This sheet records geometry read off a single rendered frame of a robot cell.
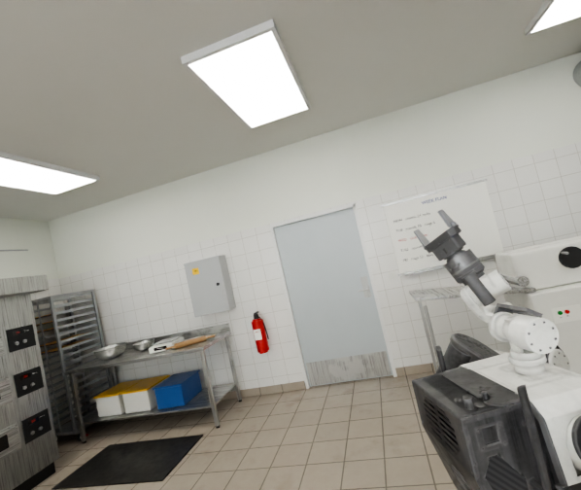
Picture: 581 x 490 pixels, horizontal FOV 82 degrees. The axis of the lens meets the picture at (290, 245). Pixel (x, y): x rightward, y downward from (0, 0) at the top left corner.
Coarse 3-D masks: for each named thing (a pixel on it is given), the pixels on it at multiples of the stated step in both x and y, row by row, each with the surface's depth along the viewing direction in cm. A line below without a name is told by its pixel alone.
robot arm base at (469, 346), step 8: (456, 336) 88; (464, 336) 90; (456, 344) 86; (464, 344) 84; (472, 344) 86; (480, 344) 87; (464, 352) 83; (472, 352) 82; (480, 352) 82; (488, 352) 84; (496, 352) 85; (472, 360) 81
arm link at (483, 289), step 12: (480, 264) 96; (456, 276) 98; (468, 276) 93; (480, 276) 96; (492, 276) 94; (468, 288) 97; (480, 288) 92; (492, 288) 94; (504, 288) 92; (480, 300) 93; (492, 300) 91
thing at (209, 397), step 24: (168, 336) 448; (192, 336) 439; (216, 336) 405; (96, 360) 437; (120, 360) 394; (144, 360) 375; (72, 384) 402; (168, 408) 383; (192, 408) 367; (216, 408) 360
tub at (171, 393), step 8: (176, 376) 415; (184, 376) 407; (192, 376) 408; (160, 384) 396; (168, 384) 388; (176, 384) 381; (184, 384) 387; (192, 384) 403; (200, 384) 420; (160, 392) 386; (168, 392) 384; (176, 392) 381; (184, 392) 383; (192, 392) 400; (160, 400) 386; (168, 400) 383; (176, 400) 381; (184, 400) 380; (160, 408) 386
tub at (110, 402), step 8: (120, 384) 440; (128, 384) 431; (104, 392) 420; (112, 392) 411; (120, 392) 403; (96, 400) 408; (104, 400) 405; (112, 400) 402; (120, 400) 402; (104, 408) 405; (112, 408) 402; (120, 408) 399; (104, 416) 405
